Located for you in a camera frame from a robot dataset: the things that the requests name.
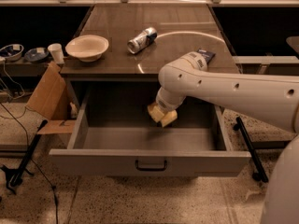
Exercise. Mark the white ceramic bowl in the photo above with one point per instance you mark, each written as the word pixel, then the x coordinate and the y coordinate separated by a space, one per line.
pixel 87 48

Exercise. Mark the blue white bowl far left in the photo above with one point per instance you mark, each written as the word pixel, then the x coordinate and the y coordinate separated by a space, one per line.
pixel 12 52

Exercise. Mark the white paper cup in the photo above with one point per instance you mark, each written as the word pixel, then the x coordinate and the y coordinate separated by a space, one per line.
pixel 56 52

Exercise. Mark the blue bowl near cup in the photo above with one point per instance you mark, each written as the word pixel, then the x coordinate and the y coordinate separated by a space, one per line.
pixel 36 55

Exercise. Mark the silver blue soda can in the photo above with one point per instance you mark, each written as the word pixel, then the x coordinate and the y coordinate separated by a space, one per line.
pixel 143 40

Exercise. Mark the dark blue snack packet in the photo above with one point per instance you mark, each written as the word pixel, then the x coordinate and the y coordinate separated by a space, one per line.
pixel 208 55

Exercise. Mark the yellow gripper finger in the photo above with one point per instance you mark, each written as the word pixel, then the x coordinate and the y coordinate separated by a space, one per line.
pixel 151 110
pixel 169 118

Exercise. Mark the black stand left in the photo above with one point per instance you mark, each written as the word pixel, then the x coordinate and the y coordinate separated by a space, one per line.
pixel 14 175

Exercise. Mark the brown cardboard box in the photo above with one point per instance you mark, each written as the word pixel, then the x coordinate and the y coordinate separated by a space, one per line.
pixel 51 100

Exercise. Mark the black drawer handle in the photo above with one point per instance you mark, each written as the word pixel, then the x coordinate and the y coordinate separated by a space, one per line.
pixel 150 167

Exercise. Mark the open grey top drawer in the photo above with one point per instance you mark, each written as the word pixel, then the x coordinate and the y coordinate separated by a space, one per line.
pixel 112 132

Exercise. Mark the yellow sponge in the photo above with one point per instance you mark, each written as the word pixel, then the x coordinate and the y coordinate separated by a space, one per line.
pixel 160 116

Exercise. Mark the grey cabinet with countertop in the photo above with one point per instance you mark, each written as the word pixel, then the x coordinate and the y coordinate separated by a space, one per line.
pixel 181 28

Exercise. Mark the black cart leg right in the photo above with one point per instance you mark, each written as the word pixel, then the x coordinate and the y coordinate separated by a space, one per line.
pixel 259 174

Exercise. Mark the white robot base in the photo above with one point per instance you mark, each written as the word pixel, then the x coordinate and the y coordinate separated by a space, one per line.
pixel 281 203

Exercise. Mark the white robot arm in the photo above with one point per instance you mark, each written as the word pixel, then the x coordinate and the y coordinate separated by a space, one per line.
pixel 271 99

